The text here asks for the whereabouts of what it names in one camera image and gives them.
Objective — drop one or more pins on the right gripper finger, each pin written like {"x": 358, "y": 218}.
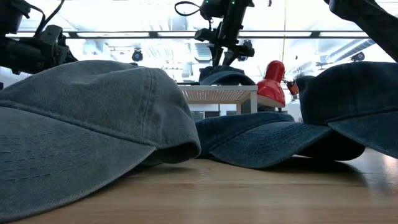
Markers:
{"x": 217, "y": 57}
{"x": 230, "y": 59}

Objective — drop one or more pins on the grey denim baseball cap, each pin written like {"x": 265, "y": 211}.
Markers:
{"x": 77, "y": 124}

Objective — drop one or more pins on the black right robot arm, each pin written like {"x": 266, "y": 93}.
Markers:
{"x": 373, "y": 25}

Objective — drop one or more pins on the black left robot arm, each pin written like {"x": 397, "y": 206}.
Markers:
{"x": 18, "y": 56}

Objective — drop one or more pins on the white perforated metal shelf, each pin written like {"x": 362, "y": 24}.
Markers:
{"x": 217, "y": 93}

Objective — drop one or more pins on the red desk lamp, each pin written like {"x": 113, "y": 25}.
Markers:
{"x": 270, "y": 88}

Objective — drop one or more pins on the black hanging camera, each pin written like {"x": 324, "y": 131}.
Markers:
{"x": 247, "y": 43}

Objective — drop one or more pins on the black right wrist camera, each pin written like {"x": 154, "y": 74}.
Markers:
{"x": 206, "y": 35}

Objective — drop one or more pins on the black overhead frame bar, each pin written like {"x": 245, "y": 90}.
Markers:
{"x": 124, "y": 34}

